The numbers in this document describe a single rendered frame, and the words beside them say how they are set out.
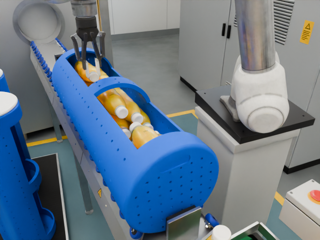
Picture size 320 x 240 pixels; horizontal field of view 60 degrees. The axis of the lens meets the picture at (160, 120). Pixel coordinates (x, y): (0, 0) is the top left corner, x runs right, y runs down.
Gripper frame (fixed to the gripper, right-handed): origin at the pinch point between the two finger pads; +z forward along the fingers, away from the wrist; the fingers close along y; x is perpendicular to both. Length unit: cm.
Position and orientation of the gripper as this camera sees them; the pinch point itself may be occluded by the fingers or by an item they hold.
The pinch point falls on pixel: (92, 68)
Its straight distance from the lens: 117.4
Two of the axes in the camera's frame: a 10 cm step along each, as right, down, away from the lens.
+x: 4.8, 4.4, -7.5
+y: -8.8, 2.5, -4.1
